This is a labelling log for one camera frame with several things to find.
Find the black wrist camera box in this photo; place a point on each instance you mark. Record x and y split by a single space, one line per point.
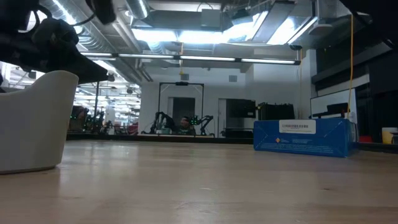
104 11

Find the person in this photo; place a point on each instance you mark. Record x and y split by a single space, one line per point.
185 122
79 115

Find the black monitor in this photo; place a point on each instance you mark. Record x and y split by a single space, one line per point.
241 108

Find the black background robot arm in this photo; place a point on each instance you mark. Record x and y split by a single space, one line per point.
203 122
161 119

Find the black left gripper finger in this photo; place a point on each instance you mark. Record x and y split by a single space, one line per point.
91 73

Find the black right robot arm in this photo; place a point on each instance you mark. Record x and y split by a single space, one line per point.
382 15

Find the black equipment case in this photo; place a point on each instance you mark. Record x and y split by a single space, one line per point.
276 112

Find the yellow cup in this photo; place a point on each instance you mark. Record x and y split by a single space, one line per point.
388 136

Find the long ceiling light bar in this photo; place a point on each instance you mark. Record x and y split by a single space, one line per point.
205 58

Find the black gantry frame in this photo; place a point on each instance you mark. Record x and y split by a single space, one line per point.
182 83

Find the red object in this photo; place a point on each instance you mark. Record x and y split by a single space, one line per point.
365 139

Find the silver ventilation duct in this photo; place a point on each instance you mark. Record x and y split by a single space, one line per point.
138 8

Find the blue cardboard box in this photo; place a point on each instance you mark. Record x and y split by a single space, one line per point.
304 141

